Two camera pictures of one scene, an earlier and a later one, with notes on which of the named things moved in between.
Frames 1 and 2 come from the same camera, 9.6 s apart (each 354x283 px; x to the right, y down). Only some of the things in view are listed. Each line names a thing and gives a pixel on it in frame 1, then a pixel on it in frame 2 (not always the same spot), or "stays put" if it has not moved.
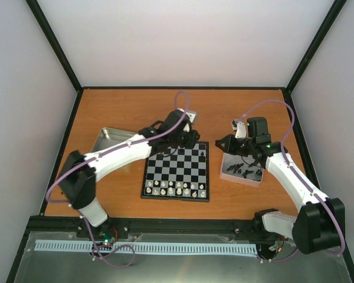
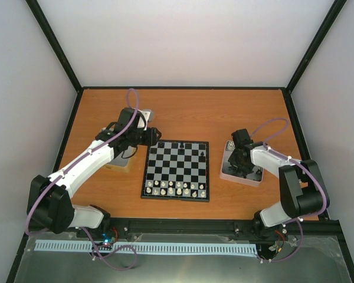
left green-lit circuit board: x=107 y=241 stays put
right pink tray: x=242 y=169 stays put
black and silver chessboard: x=182 y=174 stays put
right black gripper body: x=241 y=150 to x=242 y=165
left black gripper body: x=188 y=143 to x=145 y=141
